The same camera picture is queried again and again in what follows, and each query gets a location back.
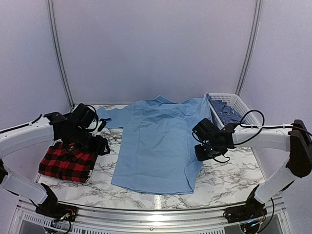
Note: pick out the white plastic basket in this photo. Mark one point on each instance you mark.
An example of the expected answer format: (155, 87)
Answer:
(232, 100)

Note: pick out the aluminium wall post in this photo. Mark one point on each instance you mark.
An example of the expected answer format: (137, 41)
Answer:
(57, 49)
(250, 46)

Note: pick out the blue patterned shirt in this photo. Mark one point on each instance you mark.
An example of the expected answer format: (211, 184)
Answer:
(226, 113)

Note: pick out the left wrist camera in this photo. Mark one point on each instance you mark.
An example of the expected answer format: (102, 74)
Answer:
(99, 127)

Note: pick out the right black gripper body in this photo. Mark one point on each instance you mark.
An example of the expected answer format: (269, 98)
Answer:
(210, 152)

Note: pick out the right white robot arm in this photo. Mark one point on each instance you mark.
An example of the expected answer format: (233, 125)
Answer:
(293, 139)

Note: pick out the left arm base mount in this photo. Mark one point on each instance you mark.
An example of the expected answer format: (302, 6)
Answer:
(60, 212)

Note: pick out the aluminium front frame rail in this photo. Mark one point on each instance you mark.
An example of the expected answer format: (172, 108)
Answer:
(93, 220)

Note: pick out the right aluminium wall post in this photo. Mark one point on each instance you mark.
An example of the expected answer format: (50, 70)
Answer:
(250, 46)

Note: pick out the red black plaid shirt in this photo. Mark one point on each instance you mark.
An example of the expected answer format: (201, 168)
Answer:
(67, 162)

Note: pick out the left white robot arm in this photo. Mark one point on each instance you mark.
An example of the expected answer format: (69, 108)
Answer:
(80, 127)

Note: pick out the left aluminium wall post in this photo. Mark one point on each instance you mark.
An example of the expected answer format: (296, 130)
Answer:
(57, 49)

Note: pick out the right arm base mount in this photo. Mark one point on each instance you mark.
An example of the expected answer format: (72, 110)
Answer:
(243, 213)

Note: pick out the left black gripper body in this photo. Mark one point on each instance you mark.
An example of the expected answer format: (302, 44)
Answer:
(96, 147)

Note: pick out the light blue long sleeve shirt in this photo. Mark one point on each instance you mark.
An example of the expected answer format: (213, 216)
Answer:
(157, 153)

